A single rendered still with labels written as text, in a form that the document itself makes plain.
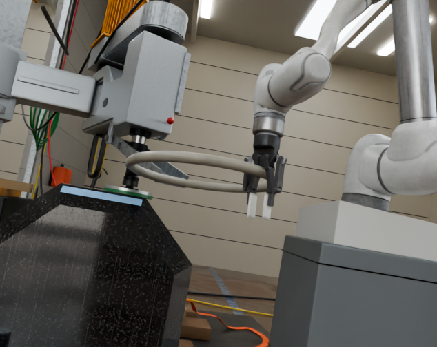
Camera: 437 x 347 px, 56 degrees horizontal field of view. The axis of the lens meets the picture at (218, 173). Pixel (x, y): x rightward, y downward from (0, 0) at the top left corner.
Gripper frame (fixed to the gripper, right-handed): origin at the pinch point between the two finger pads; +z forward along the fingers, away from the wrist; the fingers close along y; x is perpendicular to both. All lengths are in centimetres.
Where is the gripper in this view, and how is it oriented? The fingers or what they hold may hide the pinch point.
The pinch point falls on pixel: (259, 206)
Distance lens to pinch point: 113.8
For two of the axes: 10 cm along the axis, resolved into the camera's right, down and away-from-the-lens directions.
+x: -6.6, -2.2, -7.2
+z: -1.3, 9.7, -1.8
